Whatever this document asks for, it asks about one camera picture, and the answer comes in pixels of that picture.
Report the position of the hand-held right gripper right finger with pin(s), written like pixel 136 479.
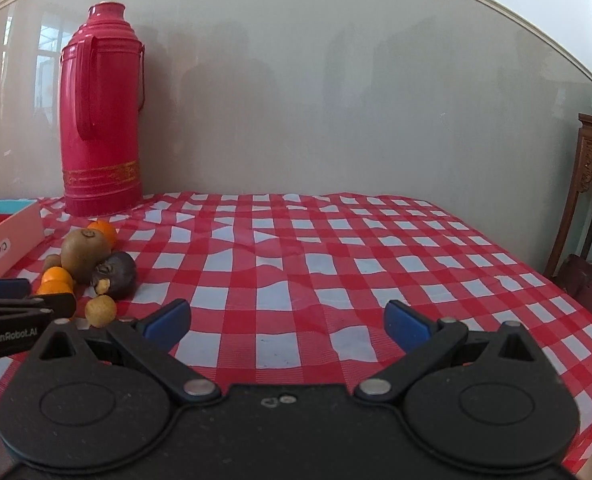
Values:
pixel 406 327

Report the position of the red checked tablecloth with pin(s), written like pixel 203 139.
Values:
pixel 301 270

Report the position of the brown kiwi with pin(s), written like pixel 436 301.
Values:
pixel 84 256

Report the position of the dark brown furniture piece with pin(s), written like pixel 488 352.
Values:
pixel 583 282

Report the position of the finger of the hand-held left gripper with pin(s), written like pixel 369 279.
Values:
pixel 20 327
pixel 0 287

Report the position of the dark purple round fruit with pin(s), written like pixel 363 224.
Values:
pixel 120 272

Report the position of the red thermos flask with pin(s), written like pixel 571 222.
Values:
pixel 100 125

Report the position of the small orange kumquat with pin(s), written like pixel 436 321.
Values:
pixel 104 230
pixel 58 275
pixel 55 288

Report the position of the green and pink cardboard box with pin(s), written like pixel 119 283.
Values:
pixel 5 242

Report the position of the tan longan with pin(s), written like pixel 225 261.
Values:
pixel 100 310
pixel 102 286
pixel 51 262

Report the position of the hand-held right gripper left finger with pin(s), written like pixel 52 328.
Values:
pixel 168 323

